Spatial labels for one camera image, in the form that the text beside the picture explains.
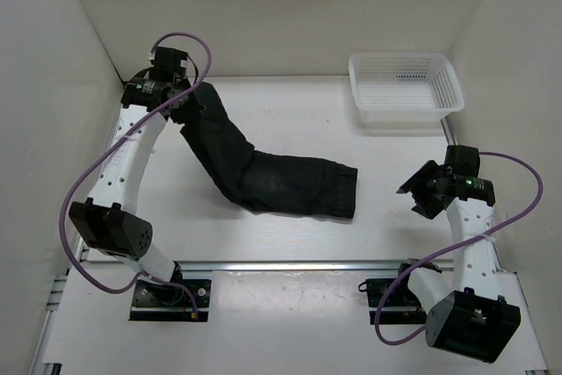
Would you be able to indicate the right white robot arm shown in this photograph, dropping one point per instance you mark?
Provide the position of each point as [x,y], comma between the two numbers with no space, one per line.
[469,316]

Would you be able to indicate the front aluminium rail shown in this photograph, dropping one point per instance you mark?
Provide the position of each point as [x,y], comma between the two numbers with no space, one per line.
[90,258]

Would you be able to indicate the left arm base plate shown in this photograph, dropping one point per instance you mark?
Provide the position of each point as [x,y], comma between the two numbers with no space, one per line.
[187,301]

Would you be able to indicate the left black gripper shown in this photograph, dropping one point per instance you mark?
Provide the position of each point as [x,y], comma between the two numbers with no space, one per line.
[196,105]

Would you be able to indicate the black trousers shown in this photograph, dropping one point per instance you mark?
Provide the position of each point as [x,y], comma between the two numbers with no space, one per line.
[257,181]

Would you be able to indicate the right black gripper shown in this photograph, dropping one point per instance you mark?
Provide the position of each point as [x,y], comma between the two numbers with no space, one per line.
[429,169]

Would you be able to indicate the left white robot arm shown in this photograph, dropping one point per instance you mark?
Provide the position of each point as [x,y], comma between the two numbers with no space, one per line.
[106,220]

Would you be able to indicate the white perforated plastic basket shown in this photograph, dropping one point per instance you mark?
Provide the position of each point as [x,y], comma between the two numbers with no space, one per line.
[404,89]

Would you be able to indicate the aluminium rail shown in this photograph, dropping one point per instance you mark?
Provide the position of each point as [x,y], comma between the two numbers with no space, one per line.
[452,138]
[73,130]
[90,258]

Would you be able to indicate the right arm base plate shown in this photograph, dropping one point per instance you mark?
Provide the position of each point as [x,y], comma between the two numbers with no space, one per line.
[402,307]

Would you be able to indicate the right aluminium rail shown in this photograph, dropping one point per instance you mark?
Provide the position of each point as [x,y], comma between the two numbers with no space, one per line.
[452,138]

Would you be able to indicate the left aluminium rail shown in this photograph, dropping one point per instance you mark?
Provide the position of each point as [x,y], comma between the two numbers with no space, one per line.
[73,130]

